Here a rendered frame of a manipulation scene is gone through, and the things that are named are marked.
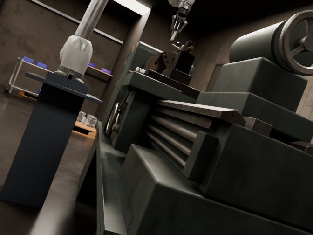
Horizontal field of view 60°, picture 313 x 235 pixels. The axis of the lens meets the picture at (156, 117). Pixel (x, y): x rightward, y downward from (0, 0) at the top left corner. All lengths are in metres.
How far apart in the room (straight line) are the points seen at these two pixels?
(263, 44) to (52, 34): 7.94
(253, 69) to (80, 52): 1.25
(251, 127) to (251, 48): 0.29
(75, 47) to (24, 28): 6.81
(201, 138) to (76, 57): 1.29
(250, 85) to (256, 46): 0.13
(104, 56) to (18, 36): 2.32
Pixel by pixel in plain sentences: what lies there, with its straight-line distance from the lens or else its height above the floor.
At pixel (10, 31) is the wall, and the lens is 8.59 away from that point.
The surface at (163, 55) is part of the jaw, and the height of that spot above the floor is 1.18.
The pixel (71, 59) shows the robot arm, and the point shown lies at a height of 0.92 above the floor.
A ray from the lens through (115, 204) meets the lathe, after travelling 0.76.
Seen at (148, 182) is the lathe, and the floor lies 0.66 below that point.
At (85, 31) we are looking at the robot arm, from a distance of 2.02.
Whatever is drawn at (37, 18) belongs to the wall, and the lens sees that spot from 8.58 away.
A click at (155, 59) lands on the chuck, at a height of 1.14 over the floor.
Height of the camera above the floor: 0.80
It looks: 1 degrees down
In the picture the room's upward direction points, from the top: 22 degrees clockwise
